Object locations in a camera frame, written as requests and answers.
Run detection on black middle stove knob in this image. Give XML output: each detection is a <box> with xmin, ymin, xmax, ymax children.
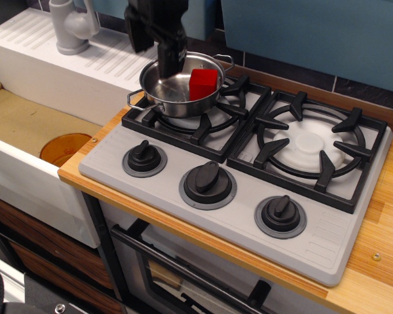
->
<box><xmin>179</xmin><ymin>161</ymin><xmax>237</xmax><ymax>211</ymax></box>

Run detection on black left stove knob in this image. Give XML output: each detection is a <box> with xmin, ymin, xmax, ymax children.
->
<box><xmin>122</xmin><ymin>140</ymin><xmax>168</xmax><ymax>178</ymax></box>

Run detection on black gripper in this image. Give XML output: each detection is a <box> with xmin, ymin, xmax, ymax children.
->
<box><xmin>124</xmin><ymin>0</ymin><xmax>189</xmax><ymax>79</ymax></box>

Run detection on black stove knob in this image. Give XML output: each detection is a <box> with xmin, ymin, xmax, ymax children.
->
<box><xmin>254</xmin><ymin>195</ymin><xmax>307</xmax><ymax>239</ymax></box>
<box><xmin>179</xmin><ymin>161</ymin><xmax>237</xmax><ymax>211</ymax></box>
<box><xmin>122</xmin><ymin>140</ymin><xmax>168</xmax><ymax>178</ymax></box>

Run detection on orange plastic plate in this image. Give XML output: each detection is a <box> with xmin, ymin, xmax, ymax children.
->
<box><xmin>39</xmin><ymin>133</ymin><xmax>92</xmax><ymax>167</ymax></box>

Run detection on black right stove knob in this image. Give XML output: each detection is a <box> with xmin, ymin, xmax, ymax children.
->
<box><xmin>254</xmin><ymin>195</ymin><xmax>307</xmax><ymax>239</ymax></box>

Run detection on stainless steel pan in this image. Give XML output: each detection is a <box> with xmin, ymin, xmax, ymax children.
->
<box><xmin>126</xmin><ymin>52</ymin><xmax>235</xmax><ymax>118</ymax></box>

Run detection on wooden drawer front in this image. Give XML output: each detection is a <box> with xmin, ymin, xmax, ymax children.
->
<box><xmin>0</xmin><ymin>200</ymin><xmax>124</xmax><ymax>313</ymax></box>

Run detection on grey toy faucet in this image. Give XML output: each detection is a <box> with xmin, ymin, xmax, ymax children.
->
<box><xmin>49</xmin><ymin>0</ymin><xmax>100</xmax><ymax>56</ymax></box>

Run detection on black right burner grate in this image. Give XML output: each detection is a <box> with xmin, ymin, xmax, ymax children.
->
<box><xmin>227</xmin><ymin>90</ymin><xmax>388</xmax><ymax>213</ymax></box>

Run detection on white sink unit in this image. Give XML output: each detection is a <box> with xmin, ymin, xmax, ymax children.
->
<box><xmin>0</xmin><ymin>9</ymin><xmax>157</xmax><ymax>248</ymax></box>

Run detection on black burner grate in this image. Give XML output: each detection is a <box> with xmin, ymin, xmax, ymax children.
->
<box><xmin>122</xmin><ymin>75</ymin><xmax>272</xmax><ymax>163</ymax></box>
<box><xmin>227</xmin><ymin>90</ymin><xmax>388</xmax><ymax>213</ymax></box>

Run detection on grey toy stove top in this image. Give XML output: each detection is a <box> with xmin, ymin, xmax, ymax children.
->
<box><xmin>78</xmin><ymin>61</ymin><xmax>393</xmax><ymax>288</ymax></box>

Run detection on red cube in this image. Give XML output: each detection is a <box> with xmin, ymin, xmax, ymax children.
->
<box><xmin>189</xmin><ymin>69</ymin><xmax>218</xmax><ymax>101</ymax></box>

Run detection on black left burner grate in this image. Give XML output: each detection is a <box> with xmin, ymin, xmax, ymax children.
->
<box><xmin>122</xmin><ymin>75</ymin><xmax>272</xmax><ymax>163</ymax></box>

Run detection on oven door with handle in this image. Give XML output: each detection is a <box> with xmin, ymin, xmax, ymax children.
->
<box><xmin>110</xmin><ymin>218</ymin><xmax>348</xmax><ymax>314</ymax></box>

